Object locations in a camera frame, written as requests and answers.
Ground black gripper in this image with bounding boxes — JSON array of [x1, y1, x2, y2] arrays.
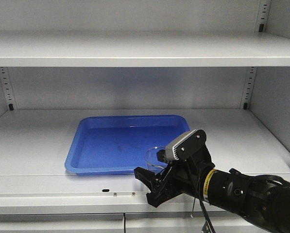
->
[[134, 145, 215, 207]]

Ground clear glass beaker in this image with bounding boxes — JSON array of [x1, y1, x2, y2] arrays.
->
[[144, 146, 168, 174]]

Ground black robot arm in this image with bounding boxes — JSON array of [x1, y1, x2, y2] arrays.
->
[[134, 146, 290, 233]]

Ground grey lower cabinet shelf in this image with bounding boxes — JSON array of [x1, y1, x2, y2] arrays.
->
[[0, 109, 290, 215]]

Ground grey cabinet shelf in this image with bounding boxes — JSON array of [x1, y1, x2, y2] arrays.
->
[[0, 32, 290, 67], [0, 109, 290, 215]]

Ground grey upper cabinet shelf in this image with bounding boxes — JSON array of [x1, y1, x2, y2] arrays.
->
[[0, 32, 290, 67]]

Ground blue plastic tray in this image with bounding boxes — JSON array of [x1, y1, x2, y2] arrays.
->
[[65, 115, 190, 175]]

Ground thin wires under gripper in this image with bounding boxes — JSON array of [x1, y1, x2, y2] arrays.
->
[[189, 169, 216, 233]]

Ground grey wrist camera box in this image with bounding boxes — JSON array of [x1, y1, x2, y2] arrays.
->
[[164, 130, 206, 163]]

